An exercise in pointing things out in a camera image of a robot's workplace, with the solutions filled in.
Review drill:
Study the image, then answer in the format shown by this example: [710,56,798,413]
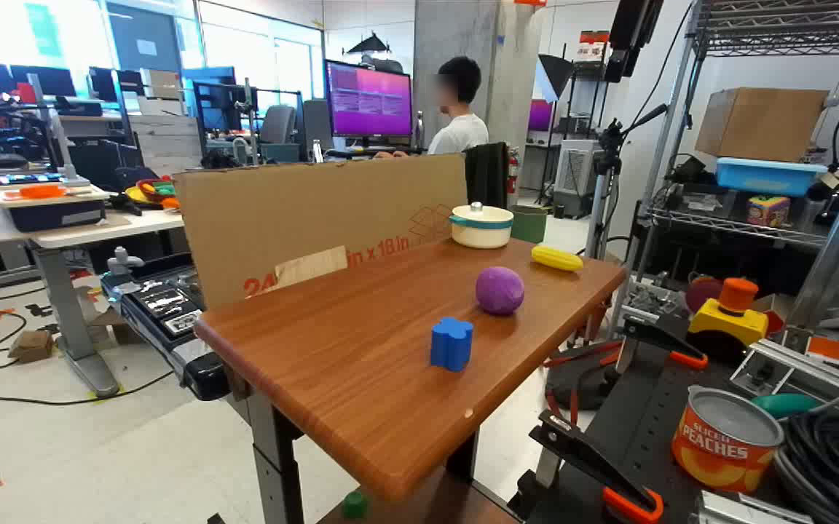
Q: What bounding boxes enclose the black coiled cable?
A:
[772,410,839,524]

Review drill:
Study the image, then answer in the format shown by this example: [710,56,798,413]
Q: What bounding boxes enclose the wooden table with metal leg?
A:
[193,236,629,524]

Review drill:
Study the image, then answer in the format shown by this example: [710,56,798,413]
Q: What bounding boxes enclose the black clamp with orange handle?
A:
[619,318,710,373]
[527,410,667,524]

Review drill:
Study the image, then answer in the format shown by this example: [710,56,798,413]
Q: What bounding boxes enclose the cardboard box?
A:
[694,85,831,167]

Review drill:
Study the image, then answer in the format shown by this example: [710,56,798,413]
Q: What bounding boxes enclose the cream pot with lid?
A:
[447,199,515,253]

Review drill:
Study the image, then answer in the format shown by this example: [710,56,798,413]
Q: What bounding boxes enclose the pile of colourful toys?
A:
[121,175,185,215]

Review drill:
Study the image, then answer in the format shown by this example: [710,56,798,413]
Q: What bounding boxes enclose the green box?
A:
[511,199,550,247]

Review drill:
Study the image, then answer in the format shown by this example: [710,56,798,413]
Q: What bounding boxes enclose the brown power brick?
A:
[7,328,59,367]

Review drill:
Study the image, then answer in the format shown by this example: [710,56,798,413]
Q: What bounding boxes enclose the black tray with orange disc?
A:
[0,172,113,234]

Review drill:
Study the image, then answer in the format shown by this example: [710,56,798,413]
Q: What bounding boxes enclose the blue block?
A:
[428,315,477,376]

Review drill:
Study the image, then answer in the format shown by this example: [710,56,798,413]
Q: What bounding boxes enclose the metal wire shelf rack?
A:
[620,0,839,324]

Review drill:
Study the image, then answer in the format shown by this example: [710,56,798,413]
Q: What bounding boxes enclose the camera on tripod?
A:
[582,103,674,261]

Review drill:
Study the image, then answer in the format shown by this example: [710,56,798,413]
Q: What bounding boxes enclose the black office chair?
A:
[463,139,514,210]

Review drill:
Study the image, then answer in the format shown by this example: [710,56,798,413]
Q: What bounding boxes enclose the brown cardboard panel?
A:
[176,152,473,311]

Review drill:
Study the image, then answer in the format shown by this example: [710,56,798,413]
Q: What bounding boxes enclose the orange peaches can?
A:
[670,385,788,498]

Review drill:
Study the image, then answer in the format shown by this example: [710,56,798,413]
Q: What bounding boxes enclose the person in white shirt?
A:
[425,53,492,156]

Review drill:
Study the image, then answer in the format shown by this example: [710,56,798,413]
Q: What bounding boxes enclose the white side table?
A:
[0,202,186,398]

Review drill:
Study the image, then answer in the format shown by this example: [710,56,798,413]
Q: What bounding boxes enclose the purple ball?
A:
[473,266,527,319]

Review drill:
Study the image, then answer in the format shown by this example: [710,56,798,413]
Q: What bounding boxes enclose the yellow box with orange button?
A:
[684,273,772,349]

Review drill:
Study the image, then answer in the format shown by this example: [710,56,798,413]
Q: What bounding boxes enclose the small green ball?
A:
[341,490,373,520]

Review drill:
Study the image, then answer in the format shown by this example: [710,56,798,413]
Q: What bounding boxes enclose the small colourful cube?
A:
[747,191,792,231]

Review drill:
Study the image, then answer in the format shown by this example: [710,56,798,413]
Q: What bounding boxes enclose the blue plastic bin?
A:
[713,154,831,202]

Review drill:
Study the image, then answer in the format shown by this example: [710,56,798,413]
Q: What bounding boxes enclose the yellow banana-shaped toy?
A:
[527,241,587,277]

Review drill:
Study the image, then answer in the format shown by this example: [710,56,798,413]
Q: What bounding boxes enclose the monitor with purple screen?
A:
[320,57,416,148]

